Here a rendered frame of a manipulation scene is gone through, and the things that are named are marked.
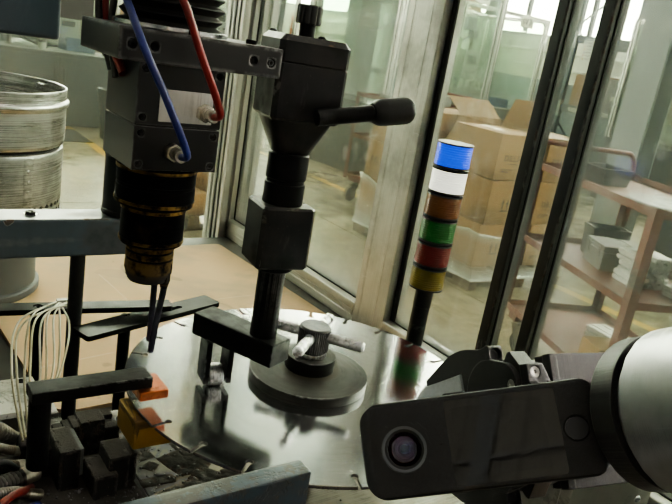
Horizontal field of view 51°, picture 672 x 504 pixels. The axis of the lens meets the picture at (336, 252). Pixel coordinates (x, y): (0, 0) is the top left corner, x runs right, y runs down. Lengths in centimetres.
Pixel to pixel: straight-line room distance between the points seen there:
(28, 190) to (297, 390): 68
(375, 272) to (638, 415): 99
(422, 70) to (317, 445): 77
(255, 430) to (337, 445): 7
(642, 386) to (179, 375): 43
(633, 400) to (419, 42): 96
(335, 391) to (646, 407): 36
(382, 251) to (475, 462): 93
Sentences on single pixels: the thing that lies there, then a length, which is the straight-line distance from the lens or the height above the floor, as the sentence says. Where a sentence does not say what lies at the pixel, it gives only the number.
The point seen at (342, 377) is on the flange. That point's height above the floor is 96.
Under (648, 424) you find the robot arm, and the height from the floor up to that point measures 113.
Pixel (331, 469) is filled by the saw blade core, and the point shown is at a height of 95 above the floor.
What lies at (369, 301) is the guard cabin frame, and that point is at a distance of 130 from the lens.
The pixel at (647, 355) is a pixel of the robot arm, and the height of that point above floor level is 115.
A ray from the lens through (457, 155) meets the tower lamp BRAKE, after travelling 87.
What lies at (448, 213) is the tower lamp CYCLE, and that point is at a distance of 88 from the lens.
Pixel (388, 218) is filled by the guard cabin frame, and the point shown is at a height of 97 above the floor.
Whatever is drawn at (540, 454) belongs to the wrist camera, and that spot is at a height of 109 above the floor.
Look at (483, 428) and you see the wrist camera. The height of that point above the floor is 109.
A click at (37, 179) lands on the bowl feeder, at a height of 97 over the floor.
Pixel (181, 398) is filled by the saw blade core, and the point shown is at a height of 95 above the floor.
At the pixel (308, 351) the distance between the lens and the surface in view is 64.
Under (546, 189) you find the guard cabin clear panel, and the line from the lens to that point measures 104.
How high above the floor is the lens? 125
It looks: 16 degrees down
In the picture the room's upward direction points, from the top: 10 degrees clockwise
